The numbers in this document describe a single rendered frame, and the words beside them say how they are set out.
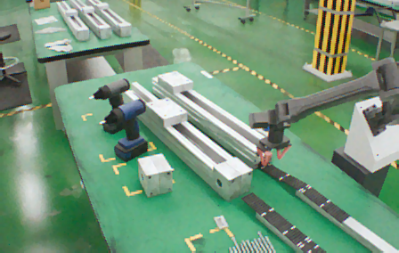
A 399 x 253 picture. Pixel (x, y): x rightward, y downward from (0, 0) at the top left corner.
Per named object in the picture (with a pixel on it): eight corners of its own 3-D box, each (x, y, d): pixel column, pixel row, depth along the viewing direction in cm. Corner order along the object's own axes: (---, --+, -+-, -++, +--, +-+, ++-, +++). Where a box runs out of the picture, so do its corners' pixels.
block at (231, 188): (255, 188, 124) (257, 167, 120) (227, 201, 118) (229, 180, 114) (239, 175, 131) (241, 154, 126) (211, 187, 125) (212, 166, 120)
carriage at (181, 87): (192, 93, 177) (192, 81, 174) (173, 99, 172) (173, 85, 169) (175, 83, 189) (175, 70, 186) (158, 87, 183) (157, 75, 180)
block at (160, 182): (179, 189, 124) (178, 167, 119) (148, 197, 119) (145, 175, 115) (169, 173, 131) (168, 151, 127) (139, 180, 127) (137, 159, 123)
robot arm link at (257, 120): (292, 125, 113) (289, 100, 116) (258, 126, 112) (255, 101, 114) (281, 134, 125) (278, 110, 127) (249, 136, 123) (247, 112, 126)
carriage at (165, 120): (187, 126, 150) (187, 111, 147) (164, 134, 145) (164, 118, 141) (168, 110, 162) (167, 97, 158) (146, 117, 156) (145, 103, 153)
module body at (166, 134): (233, 177, 130) (235, 159, 126) (211, 187, 125) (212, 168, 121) (137, 96, 187) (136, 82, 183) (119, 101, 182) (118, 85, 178)
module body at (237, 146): (271, 160, 139) (274, 142, 135) (252, 169, 134) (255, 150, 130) (168, 88, 196) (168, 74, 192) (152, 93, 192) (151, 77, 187)
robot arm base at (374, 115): (384, 129, 136) (372, 103, 137) (398, 124, 128) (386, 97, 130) (373, 137, 132) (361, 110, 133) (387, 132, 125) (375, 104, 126)
